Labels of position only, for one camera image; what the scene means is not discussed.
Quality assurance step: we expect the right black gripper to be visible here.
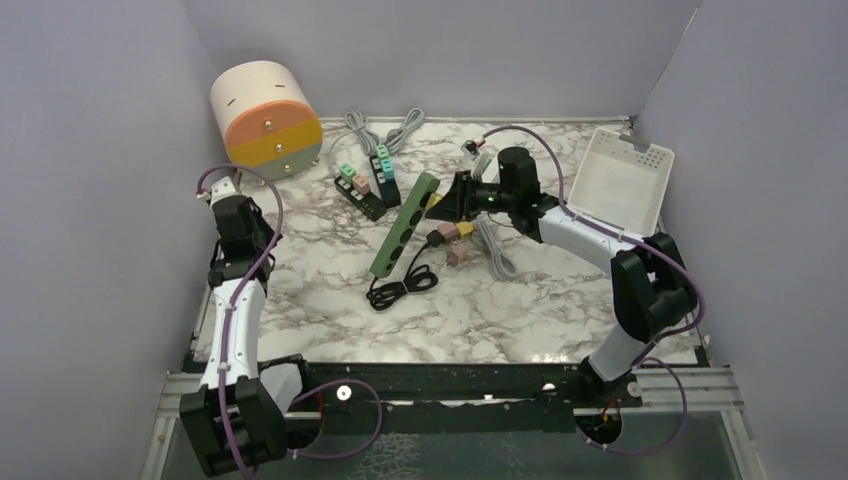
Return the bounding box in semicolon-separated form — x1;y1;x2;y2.
425;172;515;225

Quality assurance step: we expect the yellow plug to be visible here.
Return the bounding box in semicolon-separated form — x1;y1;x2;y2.
425;192;443;211
455;221;475;239

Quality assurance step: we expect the pink plug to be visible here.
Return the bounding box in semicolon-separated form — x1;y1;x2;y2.
437;222;459;243
446;244;468;267

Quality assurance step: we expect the green power strip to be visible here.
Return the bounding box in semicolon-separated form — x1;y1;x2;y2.
369;172;440;279

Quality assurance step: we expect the black power strip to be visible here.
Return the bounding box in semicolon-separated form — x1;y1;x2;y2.
369;144;402;208
334;168;387;222

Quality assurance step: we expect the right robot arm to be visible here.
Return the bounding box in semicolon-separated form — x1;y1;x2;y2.
426;147;698;407

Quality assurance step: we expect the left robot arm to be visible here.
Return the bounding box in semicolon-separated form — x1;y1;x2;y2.
178;193;285;479

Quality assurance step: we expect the green plug on black strip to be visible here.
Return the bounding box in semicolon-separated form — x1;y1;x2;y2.
339;163;357;184

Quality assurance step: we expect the white plastic basket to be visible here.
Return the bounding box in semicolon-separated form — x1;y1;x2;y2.
567;127;675;237

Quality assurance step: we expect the round cream drawer cabinet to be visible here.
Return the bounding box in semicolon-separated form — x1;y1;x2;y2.
209;60;324;180

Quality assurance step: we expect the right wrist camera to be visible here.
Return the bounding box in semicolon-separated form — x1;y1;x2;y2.
461;139;496;180

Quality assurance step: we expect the white cable of white strip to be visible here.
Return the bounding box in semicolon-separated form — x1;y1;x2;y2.
475;219;518;280

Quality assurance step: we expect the grey coiled cable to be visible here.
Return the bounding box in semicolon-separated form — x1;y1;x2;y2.
329;107;427;157

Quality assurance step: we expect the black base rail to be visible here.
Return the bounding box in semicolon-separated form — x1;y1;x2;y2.
279;362;642;434

